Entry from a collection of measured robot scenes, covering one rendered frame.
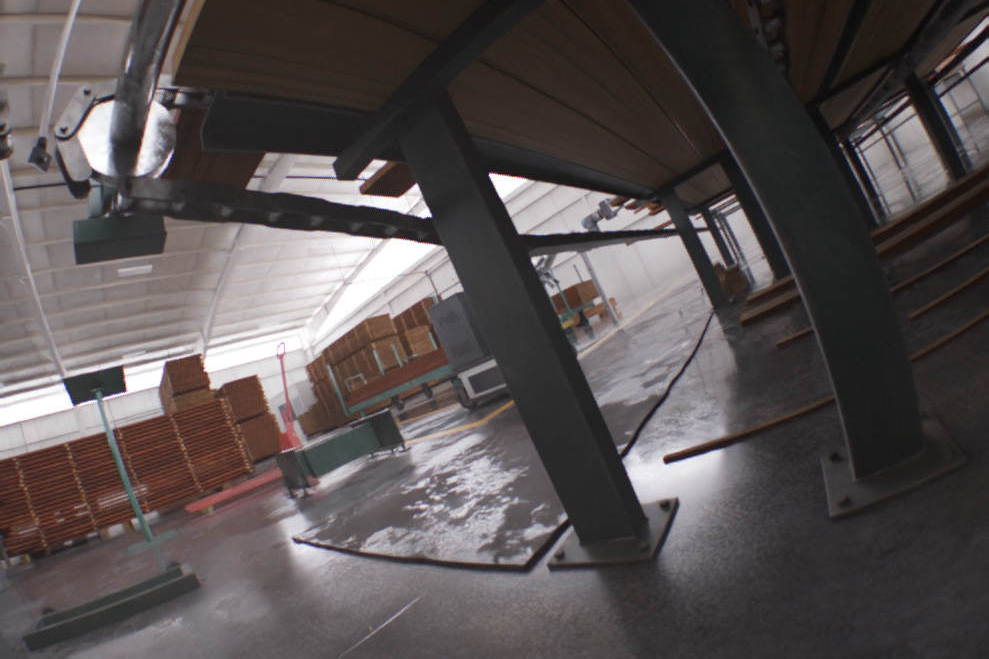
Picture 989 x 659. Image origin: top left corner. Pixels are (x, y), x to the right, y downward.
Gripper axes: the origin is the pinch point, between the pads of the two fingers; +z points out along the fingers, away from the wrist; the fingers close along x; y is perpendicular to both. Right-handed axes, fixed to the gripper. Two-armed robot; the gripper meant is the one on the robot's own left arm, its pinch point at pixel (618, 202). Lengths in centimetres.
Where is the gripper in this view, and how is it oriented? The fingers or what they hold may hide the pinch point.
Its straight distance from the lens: 277.0
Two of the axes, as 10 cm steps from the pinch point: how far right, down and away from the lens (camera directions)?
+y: -6.7, 2.0, -7.1
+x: -4.1, -9.0, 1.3
